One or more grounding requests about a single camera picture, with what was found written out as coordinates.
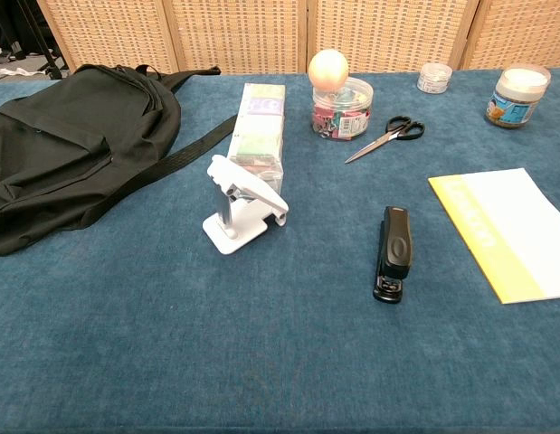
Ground clear pack of sticky notes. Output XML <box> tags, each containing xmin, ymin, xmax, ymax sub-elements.
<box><xmin>226</xmin><ymin>82</ymin><xmax>288</xmax><ymax>201</ymax></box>

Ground black stapler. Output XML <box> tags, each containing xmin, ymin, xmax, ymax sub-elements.
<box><xmin>372</xmin><ymin>205</ymin><xmax>416</xmax><ymax>304</ymax></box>

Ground white lidded labelled jar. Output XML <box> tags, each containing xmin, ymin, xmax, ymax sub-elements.
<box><xmin>484</xmin><ymin>64</ymin><xmax>552</xmax><ymax>129</ymax></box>

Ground small clear round container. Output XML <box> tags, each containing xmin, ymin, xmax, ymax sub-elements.
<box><xmin>416</xmin><ymin>62</ymin><xmax>454</xmax><ymax>95</ymax></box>

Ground peach coloured ball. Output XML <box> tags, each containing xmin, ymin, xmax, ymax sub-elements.
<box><xmin>308</xmin><ymin>49</ymin><xmax>350</xmax><ymax>94</ymax></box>

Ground black handled scissors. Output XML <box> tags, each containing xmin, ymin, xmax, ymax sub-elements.
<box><xmin>344</xmin><ymin>115</ymin><xmax>426</xmax><ymax>165</ymax></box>

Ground wicker folding screen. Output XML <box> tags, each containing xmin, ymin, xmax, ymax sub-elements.
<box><xmin>34</xmin><ymin>0</ymin><xmax>560</xmax><ymax>76</ymax></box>

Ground black tripod stand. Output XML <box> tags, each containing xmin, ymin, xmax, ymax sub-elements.
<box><xmin>0</xmin><ymin>0</ymin><xmax>73</xmax><ymax>80</ymax></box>

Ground black fabric backpack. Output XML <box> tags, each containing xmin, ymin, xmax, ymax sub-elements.
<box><xmin>0</xmin><ymin>63</ymin><xmax>239</xmax><ymax>257</ymax></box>

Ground clear jar of binder clips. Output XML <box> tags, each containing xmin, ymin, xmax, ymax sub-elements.
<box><xmin>311</xmin><ymin>76</ymin><xmax>375</xmax><ymax>142</ymax></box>

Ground blue table cloth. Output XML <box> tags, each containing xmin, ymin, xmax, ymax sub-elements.
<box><xmin>0</xmin><ymin>67</ymin><xmax>560</xmax><ymax>434</ymax></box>

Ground yellow paper pad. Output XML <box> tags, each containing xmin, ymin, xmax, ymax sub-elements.
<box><xmin>427</xmin><ymin>167</ymin><xmax>560</xmax><ymax>306</ymax></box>

